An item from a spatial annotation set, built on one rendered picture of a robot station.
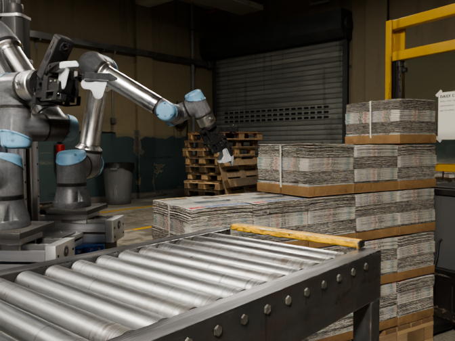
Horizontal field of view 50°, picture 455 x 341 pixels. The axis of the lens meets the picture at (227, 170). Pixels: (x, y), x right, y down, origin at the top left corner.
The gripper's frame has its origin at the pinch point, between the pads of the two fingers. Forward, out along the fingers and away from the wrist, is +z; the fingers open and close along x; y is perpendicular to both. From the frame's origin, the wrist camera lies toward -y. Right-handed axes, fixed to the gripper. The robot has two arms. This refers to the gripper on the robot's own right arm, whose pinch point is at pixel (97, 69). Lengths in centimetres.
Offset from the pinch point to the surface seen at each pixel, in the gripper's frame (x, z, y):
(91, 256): -9.7, -7.3, 42.8
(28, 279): 9.6, -4.3, 46.1
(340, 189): -141, 9, 19
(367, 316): -48, 49, 53
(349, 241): -50, 43, 36
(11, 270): 8.7, -11.4, 45.3
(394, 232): -176, 25, 37
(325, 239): -51, 36, 36
